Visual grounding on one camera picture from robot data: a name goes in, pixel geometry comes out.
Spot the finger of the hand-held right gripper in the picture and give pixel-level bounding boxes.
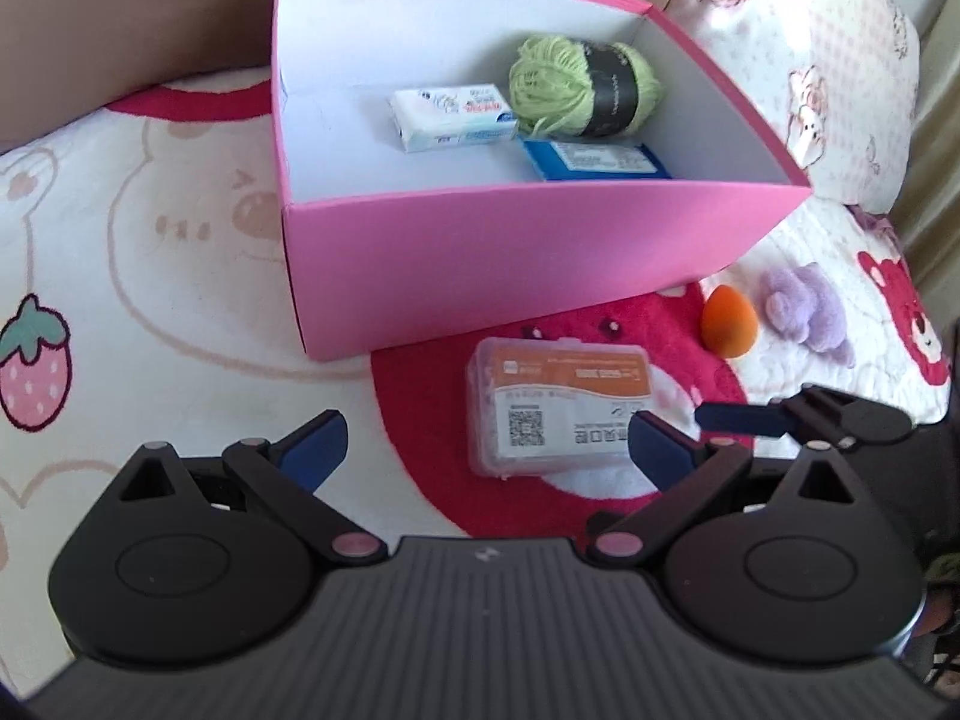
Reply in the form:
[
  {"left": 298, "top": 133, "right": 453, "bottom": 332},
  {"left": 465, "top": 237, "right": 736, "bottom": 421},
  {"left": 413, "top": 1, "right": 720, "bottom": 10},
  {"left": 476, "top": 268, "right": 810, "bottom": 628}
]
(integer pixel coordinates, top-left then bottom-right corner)
[{"left": 696, "top": 384, "right": 850, "bottom": 451}]

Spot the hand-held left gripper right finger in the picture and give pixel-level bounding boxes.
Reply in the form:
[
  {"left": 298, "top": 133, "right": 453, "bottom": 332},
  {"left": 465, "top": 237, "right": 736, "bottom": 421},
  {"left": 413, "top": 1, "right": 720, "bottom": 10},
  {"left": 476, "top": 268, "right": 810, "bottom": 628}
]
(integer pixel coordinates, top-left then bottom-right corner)
[{"left": 585, "top": 411, "right": 863, "bottom": 562}]

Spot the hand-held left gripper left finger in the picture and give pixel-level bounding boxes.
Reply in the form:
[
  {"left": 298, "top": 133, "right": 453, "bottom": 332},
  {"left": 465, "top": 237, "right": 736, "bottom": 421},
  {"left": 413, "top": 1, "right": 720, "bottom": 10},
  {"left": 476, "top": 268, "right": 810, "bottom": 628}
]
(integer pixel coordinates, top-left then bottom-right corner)
[{"left": 101, "top": 410, "right": 381, "bottom": 565}]

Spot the orange makeup sponge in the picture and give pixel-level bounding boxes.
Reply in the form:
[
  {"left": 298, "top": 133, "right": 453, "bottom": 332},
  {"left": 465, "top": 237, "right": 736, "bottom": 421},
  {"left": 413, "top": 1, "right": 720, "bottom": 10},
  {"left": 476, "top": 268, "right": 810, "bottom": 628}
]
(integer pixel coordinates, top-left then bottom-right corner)
[{"left": 701, "top": 286, "right": 760, "bottom": 353}]

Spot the clear plastic box orange label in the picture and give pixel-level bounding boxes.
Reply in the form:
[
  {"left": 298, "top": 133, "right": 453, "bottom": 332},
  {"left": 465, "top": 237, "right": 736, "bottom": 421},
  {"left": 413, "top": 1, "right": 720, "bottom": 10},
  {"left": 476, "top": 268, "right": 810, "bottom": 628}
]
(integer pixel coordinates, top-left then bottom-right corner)
[{"left": 466, "top": 339, "right": 650, "bottom": 479}]

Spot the purple plush toy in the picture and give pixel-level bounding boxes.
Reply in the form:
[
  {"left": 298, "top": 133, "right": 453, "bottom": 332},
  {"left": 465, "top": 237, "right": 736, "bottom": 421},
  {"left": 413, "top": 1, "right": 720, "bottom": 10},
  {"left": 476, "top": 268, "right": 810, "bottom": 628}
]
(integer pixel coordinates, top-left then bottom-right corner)
[{"left": 761, "top": 262, "right": 857, "bottom": 368}]

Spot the pink cardboard box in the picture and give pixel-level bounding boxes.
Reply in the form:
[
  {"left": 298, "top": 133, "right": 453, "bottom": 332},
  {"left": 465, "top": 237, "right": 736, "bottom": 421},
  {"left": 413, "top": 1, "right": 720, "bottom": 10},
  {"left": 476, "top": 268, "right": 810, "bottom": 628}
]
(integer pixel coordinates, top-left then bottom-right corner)
[{"left": 270, "top": 0, "right": 813, "bottom": 362}]

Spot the blue wet wipes packet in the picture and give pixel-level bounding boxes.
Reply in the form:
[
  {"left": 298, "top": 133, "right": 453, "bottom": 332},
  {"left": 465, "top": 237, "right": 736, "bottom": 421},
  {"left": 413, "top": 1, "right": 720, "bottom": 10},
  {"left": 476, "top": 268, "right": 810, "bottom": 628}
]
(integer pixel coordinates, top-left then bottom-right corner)
[{"left": 521, "top": 138, "right": 674, "bottom": 182}]

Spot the white tissue packet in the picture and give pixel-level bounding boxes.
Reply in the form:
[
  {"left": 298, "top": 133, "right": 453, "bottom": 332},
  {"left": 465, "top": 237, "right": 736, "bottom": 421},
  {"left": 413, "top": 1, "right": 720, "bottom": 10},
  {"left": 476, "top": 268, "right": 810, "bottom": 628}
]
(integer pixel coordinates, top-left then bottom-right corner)
[{"left": 390, "top": 82, "right": 520, "bottom": 153}]

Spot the green yarn ball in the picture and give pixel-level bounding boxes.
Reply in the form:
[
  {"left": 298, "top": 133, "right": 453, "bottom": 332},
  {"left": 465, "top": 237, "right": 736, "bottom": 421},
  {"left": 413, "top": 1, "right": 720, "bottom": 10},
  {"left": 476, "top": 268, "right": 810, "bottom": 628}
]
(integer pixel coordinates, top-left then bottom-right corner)
[{"left": 508, "top": 34, "right": 668, "bottom": 142}]

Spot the printed bear blanket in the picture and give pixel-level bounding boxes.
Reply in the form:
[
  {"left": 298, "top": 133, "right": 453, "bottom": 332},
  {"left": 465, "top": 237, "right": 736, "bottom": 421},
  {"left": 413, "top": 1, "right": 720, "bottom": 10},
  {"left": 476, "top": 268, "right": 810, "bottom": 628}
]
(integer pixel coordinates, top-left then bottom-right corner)
[{"left": 0, "top": 64, "right": 953, "bottom": 698}]

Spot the pink checked pillow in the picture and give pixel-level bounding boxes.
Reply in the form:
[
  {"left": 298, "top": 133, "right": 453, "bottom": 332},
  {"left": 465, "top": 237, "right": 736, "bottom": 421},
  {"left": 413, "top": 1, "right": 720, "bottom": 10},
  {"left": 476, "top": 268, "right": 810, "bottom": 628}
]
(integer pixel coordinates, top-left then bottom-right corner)
[{"left": 667, "top": 0, "right": 922, "bottom": 215}]

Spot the beige satin cloth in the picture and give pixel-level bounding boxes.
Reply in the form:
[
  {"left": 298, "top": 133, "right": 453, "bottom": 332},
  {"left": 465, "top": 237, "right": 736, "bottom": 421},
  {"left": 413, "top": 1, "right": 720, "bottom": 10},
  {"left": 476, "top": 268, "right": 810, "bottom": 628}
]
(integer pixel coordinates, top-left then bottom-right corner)
[{"left": 904, "top": 0, "right": 960, "bottom": 316}]

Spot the brown cushion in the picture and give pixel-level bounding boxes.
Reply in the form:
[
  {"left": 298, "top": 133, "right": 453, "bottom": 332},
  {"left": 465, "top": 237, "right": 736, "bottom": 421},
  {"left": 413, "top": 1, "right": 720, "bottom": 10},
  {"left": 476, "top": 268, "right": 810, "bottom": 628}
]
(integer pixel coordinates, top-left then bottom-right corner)
[{"left": 0, "top": 0, "right": 691, "bottom": 155}]

